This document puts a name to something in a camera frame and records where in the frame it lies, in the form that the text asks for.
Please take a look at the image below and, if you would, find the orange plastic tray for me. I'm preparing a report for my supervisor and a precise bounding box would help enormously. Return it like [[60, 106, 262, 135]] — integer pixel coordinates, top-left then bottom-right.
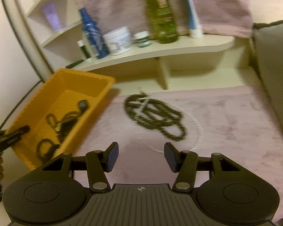
[[7, 69, 115, 170]]

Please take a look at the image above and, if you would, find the pink fuzzy mat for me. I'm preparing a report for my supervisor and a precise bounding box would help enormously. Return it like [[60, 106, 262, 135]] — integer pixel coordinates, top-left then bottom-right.
[[76, 86, 283, 221]]

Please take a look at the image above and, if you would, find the green pencil on shelf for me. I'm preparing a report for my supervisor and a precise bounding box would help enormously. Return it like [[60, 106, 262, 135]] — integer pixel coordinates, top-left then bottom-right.
[[65, 60, 84, 69]]

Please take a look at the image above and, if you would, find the blue spray bottle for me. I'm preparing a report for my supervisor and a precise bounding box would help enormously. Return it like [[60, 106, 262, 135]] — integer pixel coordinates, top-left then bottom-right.
[[79, 7, 109, 59]]

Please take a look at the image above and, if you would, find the small dark green bottle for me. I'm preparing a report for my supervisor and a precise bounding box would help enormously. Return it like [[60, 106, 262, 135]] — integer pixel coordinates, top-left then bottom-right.
[[77, 40, 91, 59]]

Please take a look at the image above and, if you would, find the white cream jar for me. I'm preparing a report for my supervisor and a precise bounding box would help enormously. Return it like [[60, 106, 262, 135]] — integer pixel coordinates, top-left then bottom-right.
[[103, 27, 132, 56]]

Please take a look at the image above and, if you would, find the small green lidded jar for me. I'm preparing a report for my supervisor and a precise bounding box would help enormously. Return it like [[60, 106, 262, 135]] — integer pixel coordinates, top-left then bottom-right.
[[133, 31, 151, 48]]

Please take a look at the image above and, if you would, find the blue and white tube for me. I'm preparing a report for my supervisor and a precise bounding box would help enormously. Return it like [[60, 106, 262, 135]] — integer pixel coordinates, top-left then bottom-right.
[[187, 0, 203, 39]]

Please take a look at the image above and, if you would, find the cream curved shelf unit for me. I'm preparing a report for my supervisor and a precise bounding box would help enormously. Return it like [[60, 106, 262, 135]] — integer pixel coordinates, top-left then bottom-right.
[[17, 0, 256, 94]]

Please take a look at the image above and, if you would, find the purple lotion tube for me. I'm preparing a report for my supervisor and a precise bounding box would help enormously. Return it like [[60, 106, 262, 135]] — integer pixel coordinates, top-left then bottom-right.
[[42, 2, 63, 32]]

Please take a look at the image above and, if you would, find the tall green liquid bottle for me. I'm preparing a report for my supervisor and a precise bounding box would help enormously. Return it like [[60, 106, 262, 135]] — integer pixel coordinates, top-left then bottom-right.
[[145, 0, 178, 44]]

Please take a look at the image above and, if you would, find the grey cushion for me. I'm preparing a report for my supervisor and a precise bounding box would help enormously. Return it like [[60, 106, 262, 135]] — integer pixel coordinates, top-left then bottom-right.
[[252, 20, 283, 129]]

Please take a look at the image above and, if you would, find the pink towel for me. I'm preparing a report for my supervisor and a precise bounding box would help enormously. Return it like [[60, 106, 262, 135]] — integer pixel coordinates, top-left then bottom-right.
[[75, 0, 253, 38]]

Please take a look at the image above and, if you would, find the white thin chain necklace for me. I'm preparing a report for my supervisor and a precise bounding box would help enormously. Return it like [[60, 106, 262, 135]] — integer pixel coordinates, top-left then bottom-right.
[[132, 94, 204, 154]]

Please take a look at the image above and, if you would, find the black beaded bracelet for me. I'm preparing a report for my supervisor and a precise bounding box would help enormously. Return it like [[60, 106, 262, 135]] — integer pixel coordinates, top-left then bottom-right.
[[36, 138, 60, 163]]

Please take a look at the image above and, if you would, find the black bracelet in tray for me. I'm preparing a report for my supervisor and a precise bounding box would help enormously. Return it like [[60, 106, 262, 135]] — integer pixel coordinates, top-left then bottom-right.
[[46, 99, 89, 144]]

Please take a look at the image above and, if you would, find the dark green beaded necklace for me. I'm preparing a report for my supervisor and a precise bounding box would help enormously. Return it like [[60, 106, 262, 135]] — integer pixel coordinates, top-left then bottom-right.
[[124, 87, 188, 142]]

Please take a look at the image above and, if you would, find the black cable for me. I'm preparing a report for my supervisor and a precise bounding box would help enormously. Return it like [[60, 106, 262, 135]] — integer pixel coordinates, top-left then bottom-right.
[[0, 79, 44, 131]]

